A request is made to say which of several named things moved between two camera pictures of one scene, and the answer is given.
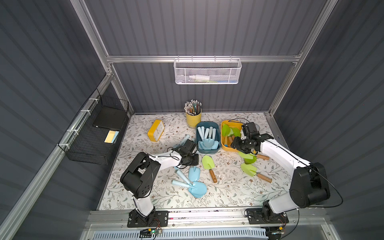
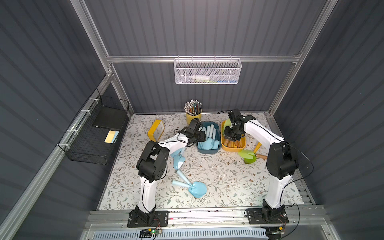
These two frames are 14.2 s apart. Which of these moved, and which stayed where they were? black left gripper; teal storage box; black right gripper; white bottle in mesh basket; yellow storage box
Moved: black left gripper; black right gripper
Stayed: white bottle in mesh basket; teal storage box; yellow storage box
